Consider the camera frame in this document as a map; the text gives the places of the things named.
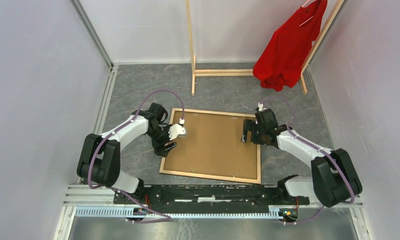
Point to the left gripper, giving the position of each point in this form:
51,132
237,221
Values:
164,150

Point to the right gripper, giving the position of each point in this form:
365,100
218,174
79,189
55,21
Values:
249,125

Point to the brown backing board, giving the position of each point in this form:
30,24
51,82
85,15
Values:
213,145

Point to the wooden picture frame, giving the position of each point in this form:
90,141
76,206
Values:
166,172

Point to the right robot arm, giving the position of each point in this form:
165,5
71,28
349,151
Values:
333,179

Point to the red t-shirt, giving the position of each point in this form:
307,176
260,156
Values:
280,64

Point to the white clothes hanger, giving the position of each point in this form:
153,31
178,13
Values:
308,7

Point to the wooden clothes rack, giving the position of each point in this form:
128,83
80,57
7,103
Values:
249,72

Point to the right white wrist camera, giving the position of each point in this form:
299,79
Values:
260,107

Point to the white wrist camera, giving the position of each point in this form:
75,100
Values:
177,130
260,107

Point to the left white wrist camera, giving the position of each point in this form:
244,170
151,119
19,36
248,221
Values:
177,130

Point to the aluminium rail frame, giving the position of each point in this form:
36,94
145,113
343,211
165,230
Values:
103,214

